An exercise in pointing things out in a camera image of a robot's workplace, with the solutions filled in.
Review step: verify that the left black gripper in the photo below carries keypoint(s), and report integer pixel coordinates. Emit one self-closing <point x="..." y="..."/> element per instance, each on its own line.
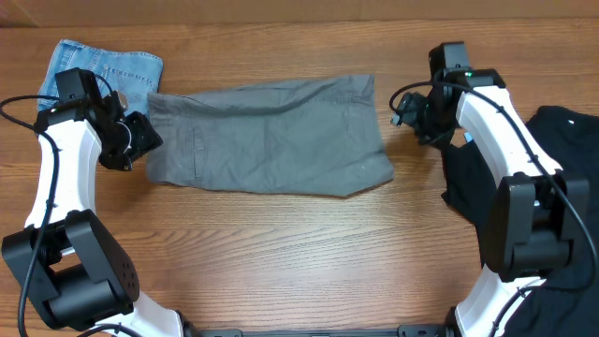
<point x="148" y="138"/>

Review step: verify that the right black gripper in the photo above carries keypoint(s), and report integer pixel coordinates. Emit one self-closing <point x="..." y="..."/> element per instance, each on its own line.
<point x="407" y="110"/>

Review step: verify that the grey cotton shorts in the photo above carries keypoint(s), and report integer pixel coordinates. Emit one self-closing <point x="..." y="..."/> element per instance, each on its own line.
<point x="315" y="137"/>

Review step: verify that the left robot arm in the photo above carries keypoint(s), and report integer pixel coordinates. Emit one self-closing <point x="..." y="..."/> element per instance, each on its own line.
<point x="69" y="266"/>

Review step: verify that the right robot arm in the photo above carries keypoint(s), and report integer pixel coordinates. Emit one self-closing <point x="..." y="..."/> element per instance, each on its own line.
<point x="536" y="224"/>

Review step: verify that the folded blue denim jeans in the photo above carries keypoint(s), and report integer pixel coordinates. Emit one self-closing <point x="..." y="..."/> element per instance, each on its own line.
<point x="133" y="74"/>

